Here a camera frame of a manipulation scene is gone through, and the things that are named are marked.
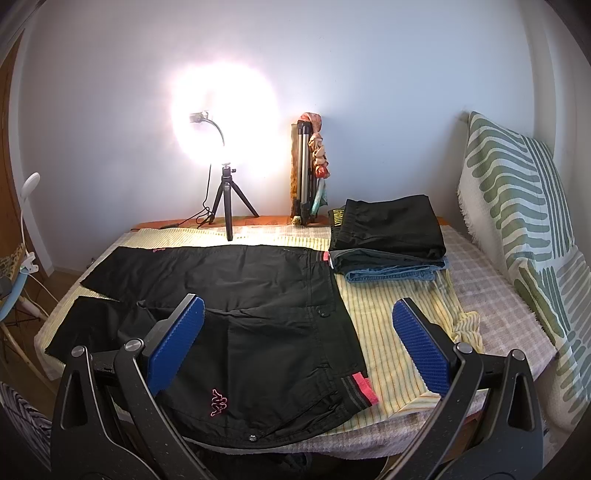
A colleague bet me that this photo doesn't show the black mini tripod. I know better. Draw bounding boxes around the black mini tripod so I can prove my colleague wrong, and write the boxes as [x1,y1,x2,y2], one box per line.
[206,163,259,241]

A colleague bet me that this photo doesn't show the black pants pink trim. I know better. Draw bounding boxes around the black pants pink trim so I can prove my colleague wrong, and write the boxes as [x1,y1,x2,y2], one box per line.
[46,245,378,449]

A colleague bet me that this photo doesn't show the yellow striped bed cover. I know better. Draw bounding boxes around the yellow striped bed cover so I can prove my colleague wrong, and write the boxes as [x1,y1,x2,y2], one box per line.
[34,227,484,441]

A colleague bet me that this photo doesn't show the black power cable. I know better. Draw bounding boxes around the black power cable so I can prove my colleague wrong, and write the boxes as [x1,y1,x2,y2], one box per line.
[159,164,216,230]

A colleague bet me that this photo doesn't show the orange patterned scarf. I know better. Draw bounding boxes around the orange patterned scarf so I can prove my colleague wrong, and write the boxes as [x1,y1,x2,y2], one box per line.
[300,112,329,179]

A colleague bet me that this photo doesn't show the folded silver tripod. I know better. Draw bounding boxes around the folded silver tripod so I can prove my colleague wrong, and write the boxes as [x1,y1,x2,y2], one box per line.
[297,119,317,225]

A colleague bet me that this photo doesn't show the green white patterned pillow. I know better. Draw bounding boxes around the green white patterned pillow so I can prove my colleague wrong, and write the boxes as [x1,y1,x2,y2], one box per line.
[458,111,590,431]

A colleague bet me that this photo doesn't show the folded black pants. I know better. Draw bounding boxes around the folded black pants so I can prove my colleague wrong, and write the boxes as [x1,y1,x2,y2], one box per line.
[331,194,447,261]

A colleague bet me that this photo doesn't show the white clip lamp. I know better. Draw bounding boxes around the white clip lamp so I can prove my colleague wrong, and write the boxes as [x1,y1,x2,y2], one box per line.
[16,171,50,319]

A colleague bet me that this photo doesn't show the gooseneck lamp light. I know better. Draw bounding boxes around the gooseneck lamp light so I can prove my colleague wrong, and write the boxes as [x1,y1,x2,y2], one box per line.
[189,111,226,165]

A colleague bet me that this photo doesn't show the light blue chair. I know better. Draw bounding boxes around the light blue chair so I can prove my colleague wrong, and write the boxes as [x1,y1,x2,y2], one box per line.
[0,269,29,322]

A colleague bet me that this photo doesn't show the folded blue jeans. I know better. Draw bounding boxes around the folded blue jeans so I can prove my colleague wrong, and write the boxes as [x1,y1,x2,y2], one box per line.
[329,248,449,283]

